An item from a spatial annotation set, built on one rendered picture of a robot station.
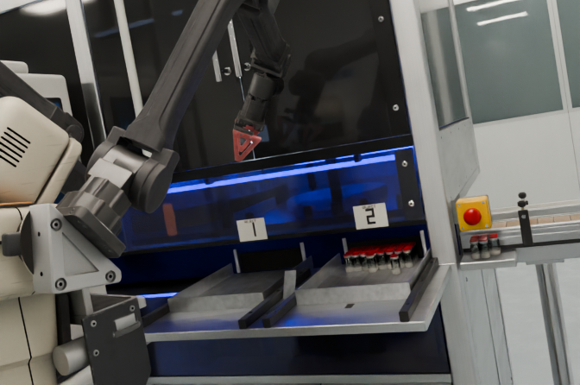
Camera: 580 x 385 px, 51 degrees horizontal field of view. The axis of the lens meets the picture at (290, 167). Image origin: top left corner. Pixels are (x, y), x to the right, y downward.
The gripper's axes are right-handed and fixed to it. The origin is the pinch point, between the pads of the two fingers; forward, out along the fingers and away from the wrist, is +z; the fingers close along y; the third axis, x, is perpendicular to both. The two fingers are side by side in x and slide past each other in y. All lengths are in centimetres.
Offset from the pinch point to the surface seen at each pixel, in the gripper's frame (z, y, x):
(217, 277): 40.2, -14.8, 6.4
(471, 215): -6, 11, 55
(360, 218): 7.0, -2.6, 34.8
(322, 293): 18.9, 22.0, 26.4
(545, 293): 8, 5, 85
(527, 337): 78, -133, 179
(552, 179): 25, -387, 300
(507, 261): 1, 13, 68
